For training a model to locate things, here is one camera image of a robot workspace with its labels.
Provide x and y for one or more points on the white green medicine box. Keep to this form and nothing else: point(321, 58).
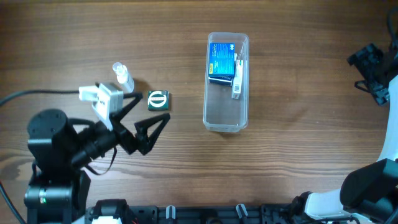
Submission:
point(238, 79)

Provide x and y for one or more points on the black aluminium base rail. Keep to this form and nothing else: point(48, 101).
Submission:
point(110, 212)

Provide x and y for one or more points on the green Zam-Buk box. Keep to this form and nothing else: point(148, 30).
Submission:
point(158, 100)

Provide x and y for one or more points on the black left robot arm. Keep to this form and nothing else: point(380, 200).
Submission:
point(64, 147)

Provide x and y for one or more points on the white blue Hansaplast box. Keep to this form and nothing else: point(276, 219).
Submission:
point(225, 80)

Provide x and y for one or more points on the clear plastic container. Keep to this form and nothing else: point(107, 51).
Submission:
point(220, 112)

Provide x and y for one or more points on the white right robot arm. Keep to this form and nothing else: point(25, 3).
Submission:
point(368, 193)

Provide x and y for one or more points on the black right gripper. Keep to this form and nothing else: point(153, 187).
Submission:
point(374, 70)

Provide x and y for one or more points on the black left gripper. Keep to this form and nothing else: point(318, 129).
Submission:
point(125, 137)

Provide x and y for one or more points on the blue VapoDrops box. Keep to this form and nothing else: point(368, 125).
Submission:
point(221, 59)

